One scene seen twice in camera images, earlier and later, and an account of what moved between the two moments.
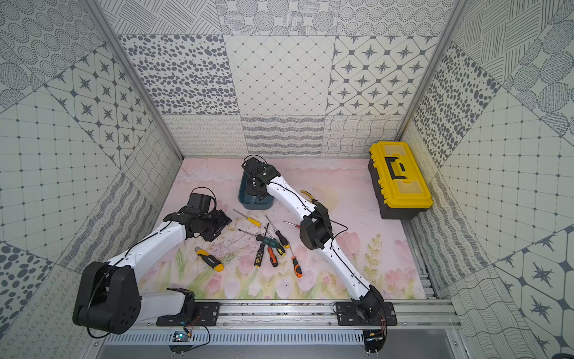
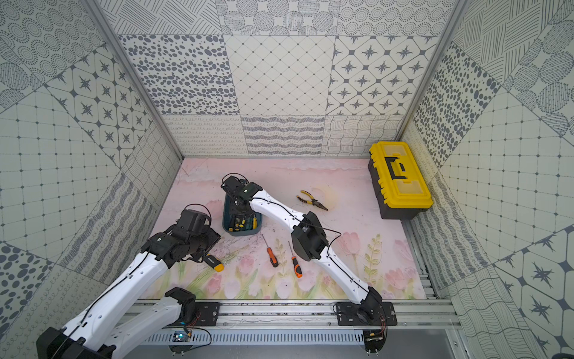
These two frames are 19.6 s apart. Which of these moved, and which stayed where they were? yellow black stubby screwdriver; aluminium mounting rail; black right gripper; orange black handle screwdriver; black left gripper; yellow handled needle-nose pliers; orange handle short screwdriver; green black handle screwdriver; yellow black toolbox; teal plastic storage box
Moved: green black handle screwdriver; black right gripper; teal plastic storage box; black left gripper
Stayed: yellow black stubby screwdriver; yellow handled needle-nose pliers; orange black handle screwdriver; yellow black toolbox; orange handle short screwdriver; aluminium mounting rail
